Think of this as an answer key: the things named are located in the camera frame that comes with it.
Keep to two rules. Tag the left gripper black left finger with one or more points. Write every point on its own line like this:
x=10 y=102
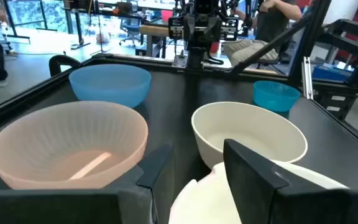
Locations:
x=154 y=169

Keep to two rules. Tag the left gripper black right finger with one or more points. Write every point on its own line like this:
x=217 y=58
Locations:
x=250 y=186

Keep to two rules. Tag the pale textured translucent bowl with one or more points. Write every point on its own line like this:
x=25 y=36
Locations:
x=204 y=202

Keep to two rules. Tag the cream white bowl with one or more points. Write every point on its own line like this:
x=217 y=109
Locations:
x=244 y=124

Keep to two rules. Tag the small teal bowl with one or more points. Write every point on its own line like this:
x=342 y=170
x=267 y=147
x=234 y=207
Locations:
x=275 y=96

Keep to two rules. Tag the large light blue bowl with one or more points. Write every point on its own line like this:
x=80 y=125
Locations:
x=110 y=84

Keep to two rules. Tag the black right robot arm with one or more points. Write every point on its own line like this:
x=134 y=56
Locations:
x=196 y=57

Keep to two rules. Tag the red bin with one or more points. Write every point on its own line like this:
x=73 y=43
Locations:
x=167 y=15

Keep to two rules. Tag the wooden workbench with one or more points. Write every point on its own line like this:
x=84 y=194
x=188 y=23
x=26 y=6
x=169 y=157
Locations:
x=152 y=31

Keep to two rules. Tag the black office chair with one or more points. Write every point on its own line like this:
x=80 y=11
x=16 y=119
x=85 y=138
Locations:
x=132 y=29

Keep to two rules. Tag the white bag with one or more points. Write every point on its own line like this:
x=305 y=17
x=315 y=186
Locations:
x=102 y=38

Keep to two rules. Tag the silver aluminium extrusion bar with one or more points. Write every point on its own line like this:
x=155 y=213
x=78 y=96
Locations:
x=307 y=77

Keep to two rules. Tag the blue box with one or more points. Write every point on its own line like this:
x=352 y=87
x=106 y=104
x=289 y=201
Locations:
x=331 y=72

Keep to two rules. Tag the black equipment stand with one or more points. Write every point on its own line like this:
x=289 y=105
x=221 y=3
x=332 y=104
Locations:
x=353 y=40

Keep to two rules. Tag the black table frame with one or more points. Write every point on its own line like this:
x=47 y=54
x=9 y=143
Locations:
x=309 y=31

